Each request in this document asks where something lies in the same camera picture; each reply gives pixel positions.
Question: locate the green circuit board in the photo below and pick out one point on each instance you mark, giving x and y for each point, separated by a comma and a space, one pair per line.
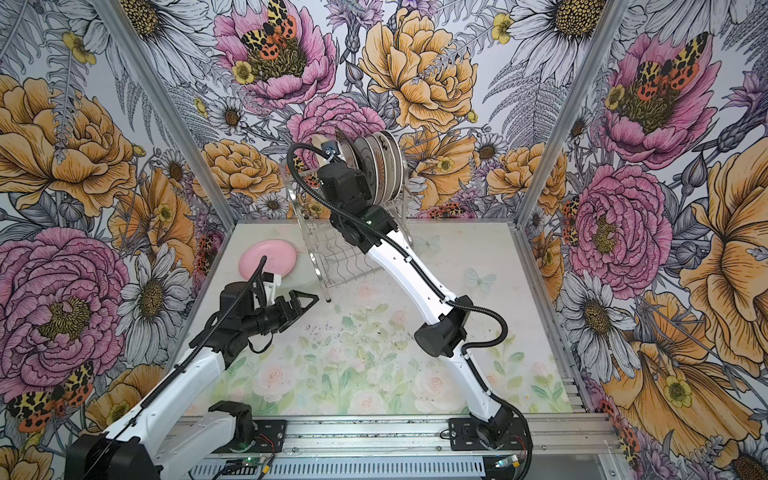
246, 467

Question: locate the white plate green red rim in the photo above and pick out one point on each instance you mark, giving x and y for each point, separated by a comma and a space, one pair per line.
402, 163

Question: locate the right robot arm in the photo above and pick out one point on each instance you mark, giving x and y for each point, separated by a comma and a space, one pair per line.
443, 334

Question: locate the dark square floral plate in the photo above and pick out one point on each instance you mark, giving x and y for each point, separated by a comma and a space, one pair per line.
367, 164

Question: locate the white plate orange sunburst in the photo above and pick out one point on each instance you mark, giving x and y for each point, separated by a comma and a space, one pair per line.
395, 166

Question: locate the beige round plate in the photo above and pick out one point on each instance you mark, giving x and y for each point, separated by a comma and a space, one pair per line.
337, 151

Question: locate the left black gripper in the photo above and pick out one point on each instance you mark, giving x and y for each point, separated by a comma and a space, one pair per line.
290, 313

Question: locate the chrome two-tier dish rack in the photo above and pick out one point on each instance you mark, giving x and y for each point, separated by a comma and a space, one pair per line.
333, 260

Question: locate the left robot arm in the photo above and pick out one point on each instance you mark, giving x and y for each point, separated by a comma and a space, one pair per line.
136, 446

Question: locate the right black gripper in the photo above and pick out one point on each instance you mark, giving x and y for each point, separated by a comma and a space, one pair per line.
366, 185

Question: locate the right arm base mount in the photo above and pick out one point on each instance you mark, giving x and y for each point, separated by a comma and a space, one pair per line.
470, 434

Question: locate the aluminium front rail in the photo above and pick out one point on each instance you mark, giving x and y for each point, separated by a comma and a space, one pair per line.
568, 446

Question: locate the white plate black emblem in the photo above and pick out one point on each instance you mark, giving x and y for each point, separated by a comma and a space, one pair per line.
381, 151

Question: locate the pink round plate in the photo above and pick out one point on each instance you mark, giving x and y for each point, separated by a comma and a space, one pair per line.
281, 258

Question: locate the white plate red characters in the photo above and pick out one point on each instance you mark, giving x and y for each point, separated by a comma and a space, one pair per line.
354, 153

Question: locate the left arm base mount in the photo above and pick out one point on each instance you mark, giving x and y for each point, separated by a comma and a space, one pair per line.
262, 436

